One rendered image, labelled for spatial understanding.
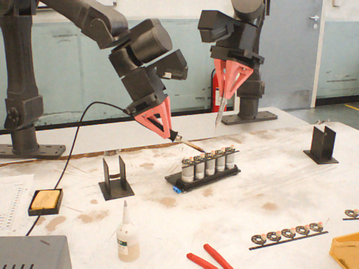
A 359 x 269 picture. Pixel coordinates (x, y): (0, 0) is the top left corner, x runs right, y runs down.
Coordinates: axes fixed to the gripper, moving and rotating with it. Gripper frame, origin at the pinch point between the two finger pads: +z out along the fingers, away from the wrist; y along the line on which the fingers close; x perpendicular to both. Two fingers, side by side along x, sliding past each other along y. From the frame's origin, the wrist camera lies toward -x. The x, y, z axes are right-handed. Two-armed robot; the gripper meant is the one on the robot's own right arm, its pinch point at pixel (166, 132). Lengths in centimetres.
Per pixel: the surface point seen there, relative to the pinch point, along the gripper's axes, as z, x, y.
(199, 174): 10.1, -3.3, -3.9
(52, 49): -64, 135, 206
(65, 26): -75, 116, 213
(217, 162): 10.7, -6.8, 0.0
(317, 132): 19.8, -28.4, 16.5
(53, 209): -0.4, 19.3, -19.5
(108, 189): 3.2, 12.9, -10.5
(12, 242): -4.5, 9.2, -38.9
